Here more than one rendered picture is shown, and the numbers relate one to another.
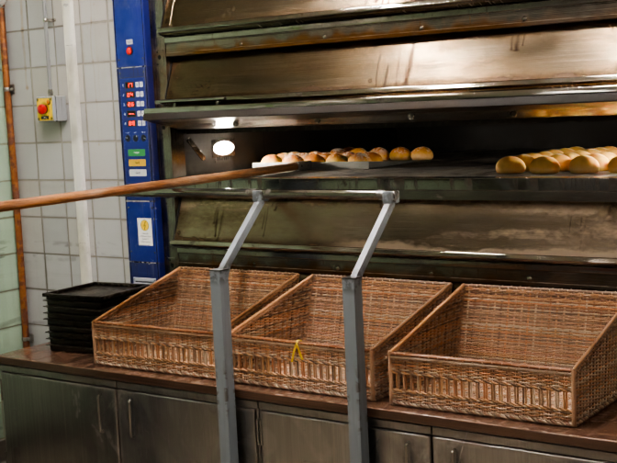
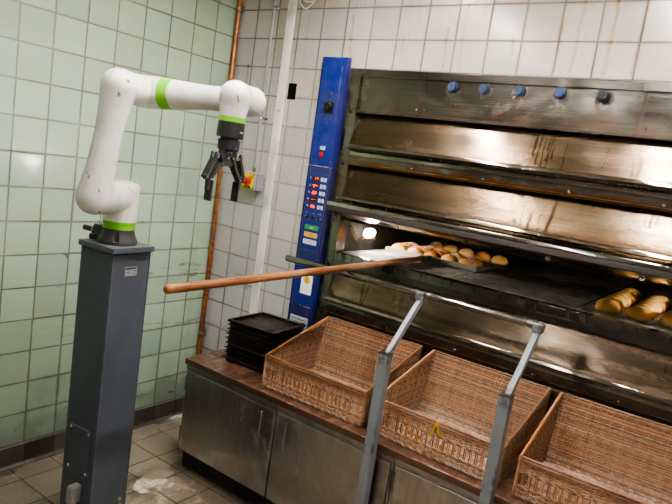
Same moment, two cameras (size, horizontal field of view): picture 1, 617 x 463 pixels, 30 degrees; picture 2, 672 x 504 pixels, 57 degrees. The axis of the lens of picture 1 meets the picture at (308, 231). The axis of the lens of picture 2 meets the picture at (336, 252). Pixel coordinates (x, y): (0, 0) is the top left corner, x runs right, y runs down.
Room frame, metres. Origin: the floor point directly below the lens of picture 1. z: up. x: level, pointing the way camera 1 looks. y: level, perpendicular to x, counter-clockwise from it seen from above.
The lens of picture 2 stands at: (1.15, 0.59, 1.64)
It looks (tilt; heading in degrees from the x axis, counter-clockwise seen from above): 8 degrees down; 358
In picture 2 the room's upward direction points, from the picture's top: 8 degrees clockwise
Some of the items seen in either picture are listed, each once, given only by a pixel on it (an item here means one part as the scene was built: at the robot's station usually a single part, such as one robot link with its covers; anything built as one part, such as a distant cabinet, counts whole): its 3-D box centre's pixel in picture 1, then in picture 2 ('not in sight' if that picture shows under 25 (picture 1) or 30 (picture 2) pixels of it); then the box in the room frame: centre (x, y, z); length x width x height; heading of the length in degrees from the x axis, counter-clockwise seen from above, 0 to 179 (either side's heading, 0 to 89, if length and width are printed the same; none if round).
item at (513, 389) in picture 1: (513, 347); (614, 467); (3.20, -0.56, 0.72); 0.56 x 0.49 x 0.28; 55
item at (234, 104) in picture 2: not in sight; (235, 101); (3.32, 0.93, 1.79); 0.13 x 0.11 x 0.14; 163
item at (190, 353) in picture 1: (196, 318); (342, 365); (3.91, 0.40, 0.72); 0.56 x 0.49 x 0.28; 55
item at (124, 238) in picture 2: not in sight; (108, 232); (3.60, 1.42, 1.23); 0.26 x 0.15 x 0.06; 58
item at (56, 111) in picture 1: (50, 108); (252, 181); (4.63, 1.00, 1.46); 0.10 x 0.07 x 0.10; 54
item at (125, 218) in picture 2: not in sight; (119, 203); (3.56, 1.37, 1.36); 0.16 x 0.13 x 0.19; 163
